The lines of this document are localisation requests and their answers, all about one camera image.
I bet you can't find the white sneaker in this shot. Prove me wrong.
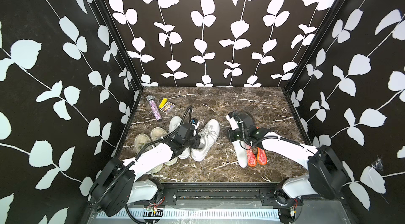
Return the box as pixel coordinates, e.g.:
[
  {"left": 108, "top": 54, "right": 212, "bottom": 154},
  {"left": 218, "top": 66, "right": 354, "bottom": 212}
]
[
  {"left": 169, "top": 116, "right": 190, "bottom": 160},
  {"left": 191, "top": 119, "right": 220, "bottom": 162}
]

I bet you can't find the white grey insole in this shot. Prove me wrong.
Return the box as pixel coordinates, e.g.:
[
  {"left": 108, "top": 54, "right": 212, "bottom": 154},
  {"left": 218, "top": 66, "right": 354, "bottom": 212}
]
[{"left": 228, "top": 114, "right": 249, "bottom": 169}]

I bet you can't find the red orange insole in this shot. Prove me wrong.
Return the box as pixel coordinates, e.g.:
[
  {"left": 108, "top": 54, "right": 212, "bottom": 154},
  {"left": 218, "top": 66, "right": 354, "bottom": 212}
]
[{"left": 246, "top": 144, "right": 257, "bottom": 167}]

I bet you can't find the beige sneaker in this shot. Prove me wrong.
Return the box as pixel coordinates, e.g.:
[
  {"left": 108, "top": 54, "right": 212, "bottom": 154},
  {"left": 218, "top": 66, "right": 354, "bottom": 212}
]
[
  {"left": 150, "top": 127, "right": 178, "bottom": 166},
  {"left": 134, "top": 133, "right": 163, "bottom": 173}
]

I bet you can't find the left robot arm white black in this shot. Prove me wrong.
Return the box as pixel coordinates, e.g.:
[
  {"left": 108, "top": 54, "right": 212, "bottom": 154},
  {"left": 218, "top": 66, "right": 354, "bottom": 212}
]
[{"left": 90, "top": 120, "right": 200, "bottom": 219}]

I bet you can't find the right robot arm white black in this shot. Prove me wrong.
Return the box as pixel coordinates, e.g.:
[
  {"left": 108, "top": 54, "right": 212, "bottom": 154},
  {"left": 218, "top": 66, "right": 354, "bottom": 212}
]
[{"left": 226, "top": 111, "right": 349, "bottom": 205}]

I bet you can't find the small purple card box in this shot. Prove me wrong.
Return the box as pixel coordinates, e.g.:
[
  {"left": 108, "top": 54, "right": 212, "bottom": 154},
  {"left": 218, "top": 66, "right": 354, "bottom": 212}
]
[{"left": 160, "top": 101, "right": 175, "bottom": 114}]

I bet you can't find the yellow wedge block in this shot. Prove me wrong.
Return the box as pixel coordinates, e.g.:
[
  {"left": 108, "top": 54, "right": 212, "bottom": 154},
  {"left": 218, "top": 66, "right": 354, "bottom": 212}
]
[{"left": 158, "top": 98, "right": 168, "bottom": 109}]

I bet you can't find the purple glitter tube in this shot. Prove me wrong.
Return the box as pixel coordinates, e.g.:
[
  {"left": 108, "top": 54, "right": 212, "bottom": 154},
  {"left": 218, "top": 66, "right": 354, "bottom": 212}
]
[{"left": 147, "top": 95, "right": 162, "bottom": 121}]

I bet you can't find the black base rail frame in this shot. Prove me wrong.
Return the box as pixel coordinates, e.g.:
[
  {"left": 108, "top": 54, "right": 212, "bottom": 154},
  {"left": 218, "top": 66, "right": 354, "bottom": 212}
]
[{"left": 88, "top": 182, "right": 349, "bottom": 207}]

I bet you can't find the white slotted cable duct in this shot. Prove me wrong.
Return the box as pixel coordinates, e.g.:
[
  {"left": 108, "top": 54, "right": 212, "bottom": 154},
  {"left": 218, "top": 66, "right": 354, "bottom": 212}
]
[{"left": 95, "top": 208, "right": 282, "bottom": 221}]

